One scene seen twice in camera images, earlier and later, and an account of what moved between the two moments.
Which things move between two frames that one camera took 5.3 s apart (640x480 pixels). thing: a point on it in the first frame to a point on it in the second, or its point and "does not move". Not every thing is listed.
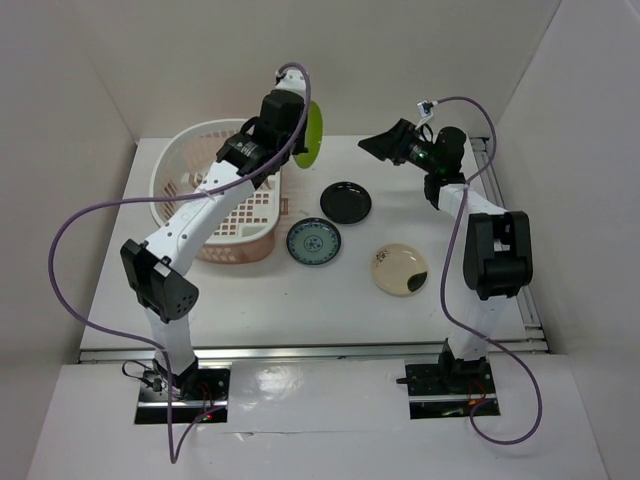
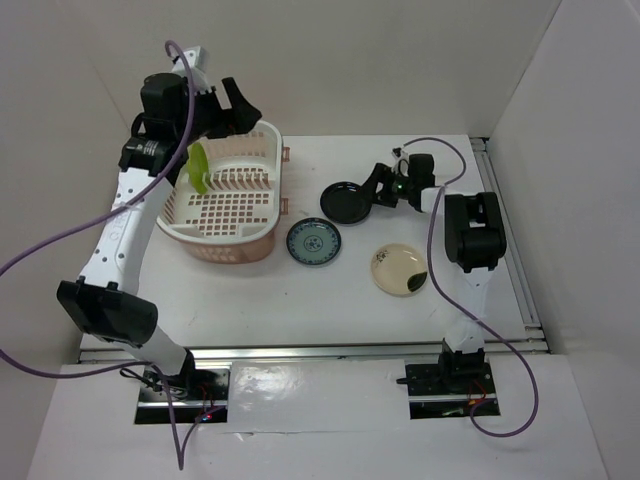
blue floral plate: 313,241 does not move
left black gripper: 301,114 to 227,121
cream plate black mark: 398,268 does not move
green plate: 313,137 to 198,167
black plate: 345,202 does not move
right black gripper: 392,144 to 381,174
